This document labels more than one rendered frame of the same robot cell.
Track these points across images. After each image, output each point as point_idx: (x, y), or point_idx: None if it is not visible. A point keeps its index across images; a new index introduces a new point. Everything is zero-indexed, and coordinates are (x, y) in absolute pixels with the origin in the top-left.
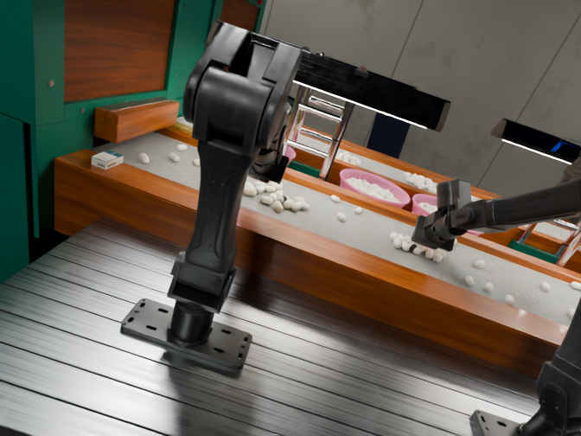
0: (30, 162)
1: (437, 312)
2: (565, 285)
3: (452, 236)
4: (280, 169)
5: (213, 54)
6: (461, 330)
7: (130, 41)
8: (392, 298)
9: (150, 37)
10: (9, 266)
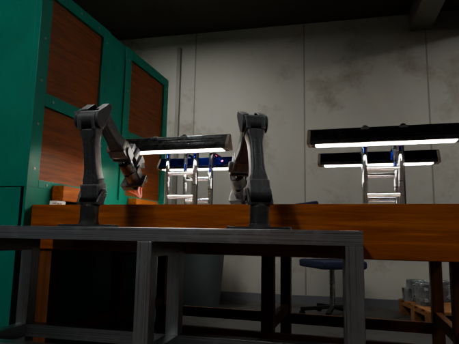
0: (21, 207)
1: (225, 211)
2: None
3: (237, 183)
4: (141, 180)
5: (82, 108)
6: (242, 216)
7: (70, 160)
8: (201, 213)
9: (81, 160)
10: (2, 277)
